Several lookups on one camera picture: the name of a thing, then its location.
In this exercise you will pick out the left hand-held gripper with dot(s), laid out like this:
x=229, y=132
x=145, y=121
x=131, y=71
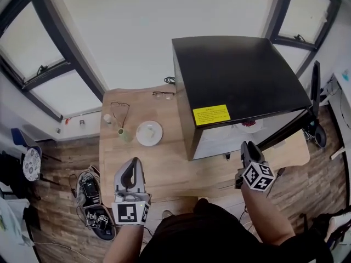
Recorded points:
x=127, y=212

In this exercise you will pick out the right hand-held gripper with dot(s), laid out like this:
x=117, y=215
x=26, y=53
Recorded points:
x=257, y=177

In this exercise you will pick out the white plate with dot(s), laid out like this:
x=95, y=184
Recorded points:
x=142, y=140
x=257, y=130

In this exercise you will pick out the pale butter or cheese cube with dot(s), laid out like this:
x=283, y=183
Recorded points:
x=150, y=131

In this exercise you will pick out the black mini fridge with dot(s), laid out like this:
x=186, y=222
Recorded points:
x=235, y=73

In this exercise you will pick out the person's left forearm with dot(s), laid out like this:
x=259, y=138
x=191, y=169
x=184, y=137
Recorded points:
x=123, y=245

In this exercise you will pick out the person's right forearm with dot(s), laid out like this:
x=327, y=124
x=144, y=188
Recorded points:
x=266, y=218

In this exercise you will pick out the grey open carry case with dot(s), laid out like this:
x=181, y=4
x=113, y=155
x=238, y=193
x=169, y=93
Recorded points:
x=81, y=199

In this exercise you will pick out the black electronic device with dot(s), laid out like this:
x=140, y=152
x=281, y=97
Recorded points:
x=89, y=190

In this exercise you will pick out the green cup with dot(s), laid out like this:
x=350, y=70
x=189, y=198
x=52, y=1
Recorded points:
x=124, y=135

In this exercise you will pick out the person's left shoe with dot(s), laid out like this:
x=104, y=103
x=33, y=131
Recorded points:
x=167, y=214

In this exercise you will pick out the spare hand-held gripper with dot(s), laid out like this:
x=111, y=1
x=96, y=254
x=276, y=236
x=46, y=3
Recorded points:
x=98, y=220

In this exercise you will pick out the small white-capped bottle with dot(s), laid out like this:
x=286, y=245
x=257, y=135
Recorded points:
x=107, y=119

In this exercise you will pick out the black bag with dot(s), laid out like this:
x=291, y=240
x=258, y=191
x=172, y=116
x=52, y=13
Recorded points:
x=320, y=136

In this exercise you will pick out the small glass jar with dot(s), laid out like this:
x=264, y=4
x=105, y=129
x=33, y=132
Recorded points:
x=82, y=122

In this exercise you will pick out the person's black clothing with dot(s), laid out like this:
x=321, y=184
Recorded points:
x=208, y=237

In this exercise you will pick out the black-framed glasses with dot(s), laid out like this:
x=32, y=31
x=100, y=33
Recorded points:
x=168, y=94

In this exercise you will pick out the round patterned cushion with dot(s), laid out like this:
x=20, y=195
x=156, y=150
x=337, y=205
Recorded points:
x=32, y=163

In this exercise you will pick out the white desk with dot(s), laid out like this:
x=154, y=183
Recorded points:
x=342, y=105

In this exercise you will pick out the black office chair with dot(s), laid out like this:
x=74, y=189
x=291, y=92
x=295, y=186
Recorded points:
x=11, y=174

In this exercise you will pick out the blue chair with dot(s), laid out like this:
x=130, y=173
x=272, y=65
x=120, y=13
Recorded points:
x=17, y=136

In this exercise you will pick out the table with pale cloth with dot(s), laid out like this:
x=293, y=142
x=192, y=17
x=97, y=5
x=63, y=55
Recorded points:
x=12, y=229

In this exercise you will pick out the black-framed window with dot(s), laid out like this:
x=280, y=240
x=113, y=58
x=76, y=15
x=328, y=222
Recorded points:
x=307, y=12
x=30, y=45

